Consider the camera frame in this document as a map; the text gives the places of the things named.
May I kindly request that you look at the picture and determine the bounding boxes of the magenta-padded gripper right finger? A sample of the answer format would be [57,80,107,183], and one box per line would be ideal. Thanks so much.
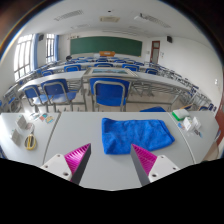
[130,143,181,187]

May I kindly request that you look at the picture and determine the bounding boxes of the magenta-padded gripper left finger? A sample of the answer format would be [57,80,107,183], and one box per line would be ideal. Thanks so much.
[40,143,92,185]

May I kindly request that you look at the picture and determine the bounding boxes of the blue microfibre towel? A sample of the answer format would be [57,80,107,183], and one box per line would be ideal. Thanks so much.
[101,117,176,155]

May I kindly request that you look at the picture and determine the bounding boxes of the colourful printed cards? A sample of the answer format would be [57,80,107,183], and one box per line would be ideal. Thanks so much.
[39,113,54,124]

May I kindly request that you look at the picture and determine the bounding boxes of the small white box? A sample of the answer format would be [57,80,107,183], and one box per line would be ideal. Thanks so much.
[182,116,194,132]
[191,116,202,130]

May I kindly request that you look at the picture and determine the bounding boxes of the grey flat packet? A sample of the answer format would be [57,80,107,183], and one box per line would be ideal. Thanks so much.
[16,114,28,129]
[10,129,23,146]

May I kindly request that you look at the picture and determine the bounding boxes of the green and white box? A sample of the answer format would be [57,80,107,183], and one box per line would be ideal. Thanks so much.
[171,108,190,122]

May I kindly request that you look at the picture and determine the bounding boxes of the blue chair seat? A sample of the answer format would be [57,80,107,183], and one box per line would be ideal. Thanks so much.
[139,106,167,113]

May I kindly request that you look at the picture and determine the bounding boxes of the blue metal-framed chair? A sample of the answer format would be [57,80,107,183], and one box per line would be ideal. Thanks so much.
[89,77,131,112]
[22,84,44,108]
[40,78,78,113]

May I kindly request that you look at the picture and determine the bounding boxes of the long grey classroom desk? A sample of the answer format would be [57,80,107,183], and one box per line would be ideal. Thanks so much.
[18,70,86,113]
[82,70,201,113]

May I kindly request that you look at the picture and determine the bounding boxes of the group of blue chairs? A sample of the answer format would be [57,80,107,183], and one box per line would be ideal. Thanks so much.
[63,56,161,76]

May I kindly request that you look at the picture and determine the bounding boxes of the framed picture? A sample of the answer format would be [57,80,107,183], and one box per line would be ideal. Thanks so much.
[82,67,139,79]

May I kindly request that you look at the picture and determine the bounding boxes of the large bright window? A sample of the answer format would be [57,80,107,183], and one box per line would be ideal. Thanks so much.
[13,34,34,82]

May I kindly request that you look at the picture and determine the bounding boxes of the brown door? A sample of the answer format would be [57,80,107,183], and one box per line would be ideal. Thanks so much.
[149,40,161,64]

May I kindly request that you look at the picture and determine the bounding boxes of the blue curtain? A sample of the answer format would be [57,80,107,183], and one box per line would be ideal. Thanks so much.
[32,33,40,71]
[54,34,60,62]

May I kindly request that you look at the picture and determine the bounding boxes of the narrow bright window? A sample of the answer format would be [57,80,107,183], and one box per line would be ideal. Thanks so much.
[45,33,56,64]

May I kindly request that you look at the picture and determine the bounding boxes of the orange lectern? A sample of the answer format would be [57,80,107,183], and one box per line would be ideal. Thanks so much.
[98,50,116,58]

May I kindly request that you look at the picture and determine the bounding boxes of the green chalkboard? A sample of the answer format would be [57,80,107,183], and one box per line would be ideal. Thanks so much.
[69,36,143,57]

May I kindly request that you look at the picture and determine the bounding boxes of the long ceiling light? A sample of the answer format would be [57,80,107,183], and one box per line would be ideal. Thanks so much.
[54,9,84,22]
[134,13,171,28]

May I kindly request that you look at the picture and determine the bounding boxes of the square ceiling vent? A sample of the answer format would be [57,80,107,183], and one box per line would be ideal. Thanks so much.
[99,15,120,23]

